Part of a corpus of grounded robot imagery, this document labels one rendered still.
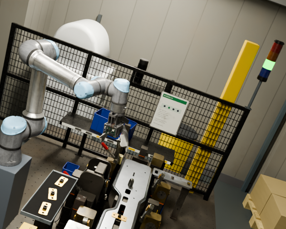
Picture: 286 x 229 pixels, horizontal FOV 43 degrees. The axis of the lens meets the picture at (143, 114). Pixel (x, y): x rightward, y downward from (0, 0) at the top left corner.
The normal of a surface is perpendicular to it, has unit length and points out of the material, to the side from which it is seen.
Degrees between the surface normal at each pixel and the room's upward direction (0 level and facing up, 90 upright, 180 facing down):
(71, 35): 90
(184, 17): 90
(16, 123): 8
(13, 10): 90
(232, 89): 90
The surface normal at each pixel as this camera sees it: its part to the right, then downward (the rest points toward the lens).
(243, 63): -0.14, 0.32
